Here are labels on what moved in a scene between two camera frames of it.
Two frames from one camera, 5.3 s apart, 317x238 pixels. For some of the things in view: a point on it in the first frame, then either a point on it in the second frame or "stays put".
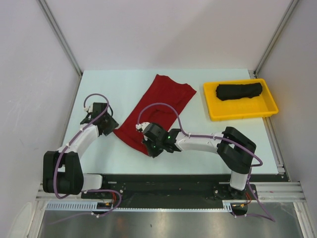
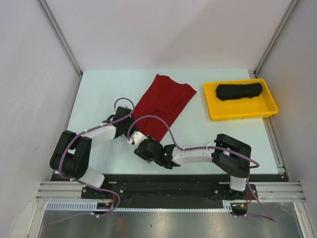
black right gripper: (151, 152) to (149, 159)
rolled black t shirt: (226, 91) stays put
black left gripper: (113, 124) to (131, 120)
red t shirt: (161, 89) stays put
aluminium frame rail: (270, 192) stays put
